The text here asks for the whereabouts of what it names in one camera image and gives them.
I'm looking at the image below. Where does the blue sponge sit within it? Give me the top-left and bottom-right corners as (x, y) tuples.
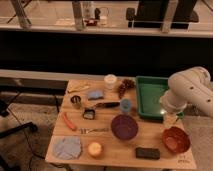
(87, 90), (104, 100)

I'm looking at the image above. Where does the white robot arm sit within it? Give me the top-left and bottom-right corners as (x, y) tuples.
(159, 67), (213, 128)

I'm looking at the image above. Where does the blue plastic cup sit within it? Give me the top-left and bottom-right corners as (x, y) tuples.
(120, 99), (132, 114)

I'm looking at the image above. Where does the white plastic cup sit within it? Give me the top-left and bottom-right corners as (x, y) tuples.
(104, 74), (117, 90)

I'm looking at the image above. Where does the small metal cup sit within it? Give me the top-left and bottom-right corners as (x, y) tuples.
(70, 95), (81, 108)

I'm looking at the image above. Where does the red-brown bowl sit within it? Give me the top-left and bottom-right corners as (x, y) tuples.
(162, 126), (191, 154)

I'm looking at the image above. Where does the green plastic tray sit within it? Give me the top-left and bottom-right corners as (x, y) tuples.
(135, 76), (168, 121)

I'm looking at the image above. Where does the black rectangular block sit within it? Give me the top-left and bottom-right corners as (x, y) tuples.
(135, 147), (160, 160)

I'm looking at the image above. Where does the purple bowl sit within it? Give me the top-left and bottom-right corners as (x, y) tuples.
(111, 114), (138, 140)

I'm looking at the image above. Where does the bunch of dark grapes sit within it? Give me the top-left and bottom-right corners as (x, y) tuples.
(118, 79), (135, 98)

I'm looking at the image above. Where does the yellow apple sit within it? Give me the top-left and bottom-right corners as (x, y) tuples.
(88, 142), (103, 157)

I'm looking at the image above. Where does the metal fork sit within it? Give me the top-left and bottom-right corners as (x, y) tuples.
(80, 128), (109, 134)

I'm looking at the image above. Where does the yellow banana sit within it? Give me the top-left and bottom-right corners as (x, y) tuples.
(67, 84), (90, 93)

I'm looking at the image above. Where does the blue folded cloth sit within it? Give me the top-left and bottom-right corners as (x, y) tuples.
(53, 136), (82, 160)

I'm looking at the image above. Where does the black office chair base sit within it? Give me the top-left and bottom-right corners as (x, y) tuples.
(0, 100), (38, 171)

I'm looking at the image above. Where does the black handled strainer tool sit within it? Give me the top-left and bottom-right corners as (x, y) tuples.
(82, 102), (120, 120)

